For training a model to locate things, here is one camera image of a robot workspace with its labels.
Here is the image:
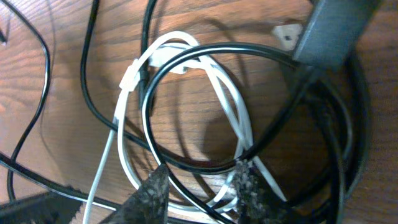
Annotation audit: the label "white USB cable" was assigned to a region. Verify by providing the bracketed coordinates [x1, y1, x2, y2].
[81, 30, 289, 224]

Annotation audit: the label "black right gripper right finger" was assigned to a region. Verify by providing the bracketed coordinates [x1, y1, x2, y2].
[233, 161, 305, 224]

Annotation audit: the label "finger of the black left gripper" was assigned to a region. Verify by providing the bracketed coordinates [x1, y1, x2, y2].
[1, 192, 81, 224]

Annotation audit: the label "thick black cable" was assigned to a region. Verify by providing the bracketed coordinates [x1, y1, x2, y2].
[79, 0, 383, 224]

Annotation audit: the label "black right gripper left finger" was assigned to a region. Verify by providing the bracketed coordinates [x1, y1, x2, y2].
[100, 164, 170, 224]

